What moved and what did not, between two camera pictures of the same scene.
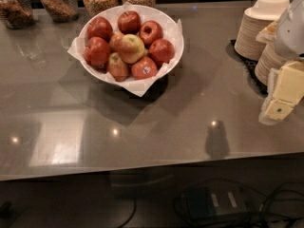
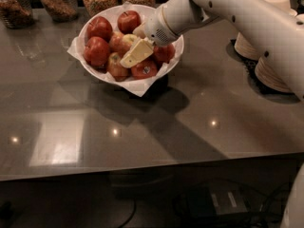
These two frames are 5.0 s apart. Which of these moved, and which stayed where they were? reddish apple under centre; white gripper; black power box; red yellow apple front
Moved: white gripper
Stayed: red yellow apple front; reddish apple under centre; black power box
